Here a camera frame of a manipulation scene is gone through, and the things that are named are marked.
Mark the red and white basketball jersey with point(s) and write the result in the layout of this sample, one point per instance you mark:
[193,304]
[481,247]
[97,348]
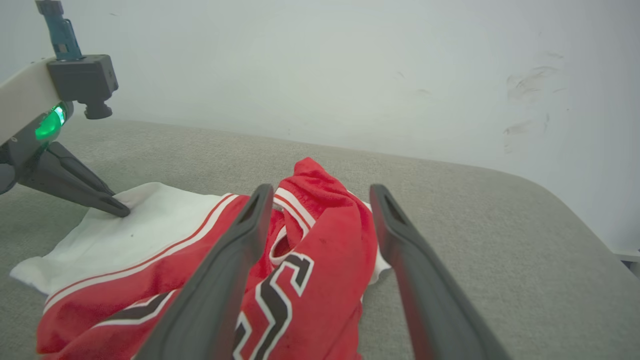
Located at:
[325,280]

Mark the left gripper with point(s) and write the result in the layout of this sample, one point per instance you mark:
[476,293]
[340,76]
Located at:
[30,145]

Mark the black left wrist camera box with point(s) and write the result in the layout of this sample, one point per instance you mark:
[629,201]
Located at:
[82,77]

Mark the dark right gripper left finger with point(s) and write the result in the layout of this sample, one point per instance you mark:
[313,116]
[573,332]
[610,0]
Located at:
[215,290]

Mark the white left camera bracket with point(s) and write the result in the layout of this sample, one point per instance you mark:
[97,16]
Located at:
[20,100]

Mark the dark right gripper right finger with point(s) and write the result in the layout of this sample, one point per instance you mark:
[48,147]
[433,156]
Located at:
[430,300]

